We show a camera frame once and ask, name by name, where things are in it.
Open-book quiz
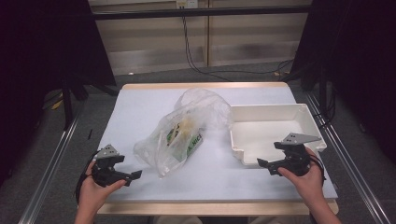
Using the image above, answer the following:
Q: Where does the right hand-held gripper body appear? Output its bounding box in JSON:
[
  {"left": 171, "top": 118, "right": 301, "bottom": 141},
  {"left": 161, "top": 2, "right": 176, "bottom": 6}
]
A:
[{"left": 270, "top": 133, "right": 321, "bottom": 177}]

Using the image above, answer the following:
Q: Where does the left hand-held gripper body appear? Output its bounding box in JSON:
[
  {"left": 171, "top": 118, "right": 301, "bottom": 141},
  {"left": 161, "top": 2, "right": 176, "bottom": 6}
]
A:
[{"left": 92, "top": 144, "right": 131, "bottom": 189}]

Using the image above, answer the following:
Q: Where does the white plastic bin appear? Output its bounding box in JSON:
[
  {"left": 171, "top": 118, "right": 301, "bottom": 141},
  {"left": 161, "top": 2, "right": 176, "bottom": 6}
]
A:
[{"left": 229, "top": 103, "right": 328, "bottom": 167}]

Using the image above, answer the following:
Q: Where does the green snack packet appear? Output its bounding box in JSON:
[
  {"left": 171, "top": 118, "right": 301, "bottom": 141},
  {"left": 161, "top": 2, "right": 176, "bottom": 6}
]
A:
[{"left": 165, "top": 122, "right": 204, "bottom": 163}]

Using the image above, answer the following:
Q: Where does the clear plastic bag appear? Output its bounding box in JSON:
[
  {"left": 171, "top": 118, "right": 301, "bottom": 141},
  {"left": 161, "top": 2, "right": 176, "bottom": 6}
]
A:
[{"left": 134, "top": 88, "right": 233, "bottom": 179}]

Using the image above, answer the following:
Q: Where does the person's left hand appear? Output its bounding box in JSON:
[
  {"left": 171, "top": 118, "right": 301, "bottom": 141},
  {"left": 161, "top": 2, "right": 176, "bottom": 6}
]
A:
[{"left": 78, "top": 161, "right": 127, "bottom": 213}]

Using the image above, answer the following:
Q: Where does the person's right hand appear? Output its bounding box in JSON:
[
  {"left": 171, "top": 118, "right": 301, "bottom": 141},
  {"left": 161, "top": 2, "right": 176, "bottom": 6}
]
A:
[{"left": 278, "top": 147, "right": 325, "bottom": 208}]

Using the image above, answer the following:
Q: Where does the person's right leg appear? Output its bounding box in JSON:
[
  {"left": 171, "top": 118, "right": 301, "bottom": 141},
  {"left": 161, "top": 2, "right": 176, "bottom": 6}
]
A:
[{"left": 248, "top": 215, "right": 312, "bottom": 224}]

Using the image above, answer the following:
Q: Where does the person's leg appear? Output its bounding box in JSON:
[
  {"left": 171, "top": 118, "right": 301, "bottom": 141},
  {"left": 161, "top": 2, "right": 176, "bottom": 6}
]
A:
[
  {"left": 153, "top": 215, "right": 204, "bottom": 224},
  {"left": 248, "top": 215, "right": 312, "bottom": 224}
]

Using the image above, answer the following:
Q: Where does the person's left leg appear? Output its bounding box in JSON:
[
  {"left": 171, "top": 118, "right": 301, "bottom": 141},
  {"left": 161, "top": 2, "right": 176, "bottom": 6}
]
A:
[{"left": 153, "top": 215, "right": 204, "bottom": 224}]

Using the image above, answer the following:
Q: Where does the yellow banana peel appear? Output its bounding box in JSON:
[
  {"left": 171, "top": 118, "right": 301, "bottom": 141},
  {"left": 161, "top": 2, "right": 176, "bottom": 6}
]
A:
[{"left": 178, "top": 119, "right": 198, "bottom": 138}]

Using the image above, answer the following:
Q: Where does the black metal stand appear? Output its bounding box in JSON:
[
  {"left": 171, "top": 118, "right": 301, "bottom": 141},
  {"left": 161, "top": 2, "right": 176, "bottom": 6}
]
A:
[
  {"left": 60, "top": 77, "right": 77, "bottom": 132},
  {"left": 317, "top": 66, "right": 332, "bottom": 125}
]

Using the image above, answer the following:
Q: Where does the black curtain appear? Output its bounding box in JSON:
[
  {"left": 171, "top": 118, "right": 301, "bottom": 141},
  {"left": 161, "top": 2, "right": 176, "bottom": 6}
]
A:
[
  {"left": 0, "top": 0, "right": 117, "bottom": 188},
  {"left": 289, "top": 0, "right": 396, "bottom": 162}
]

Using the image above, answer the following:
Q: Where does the black horizontal bar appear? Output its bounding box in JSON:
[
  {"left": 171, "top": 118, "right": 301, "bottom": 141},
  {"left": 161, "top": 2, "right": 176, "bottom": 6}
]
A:
[{"left": 92, "top": 5, "right": 312, "bottom": 21}]

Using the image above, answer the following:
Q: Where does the metal floor rail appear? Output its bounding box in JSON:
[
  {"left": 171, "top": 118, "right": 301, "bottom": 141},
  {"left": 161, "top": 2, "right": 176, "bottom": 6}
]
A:
[
  {"left": 304, "top": 91, "right": 391, "bottom": 224},
  {"left": 18, "top": 105, "right": 85, "bottom": 224}
]

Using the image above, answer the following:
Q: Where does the black floor cable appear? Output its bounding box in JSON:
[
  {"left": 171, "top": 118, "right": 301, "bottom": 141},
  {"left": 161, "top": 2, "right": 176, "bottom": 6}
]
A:
[{"left": 181, "top": 15, "right": 295, "bottom": 82}]

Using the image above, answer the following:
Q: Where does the white wall socket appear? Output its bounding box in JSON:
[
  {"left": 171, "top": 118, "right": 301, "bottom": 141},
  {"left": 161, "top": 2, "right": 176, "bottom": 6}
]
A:
[{"left": 176, "top": 0, "right": 199, "bottom": 9}]

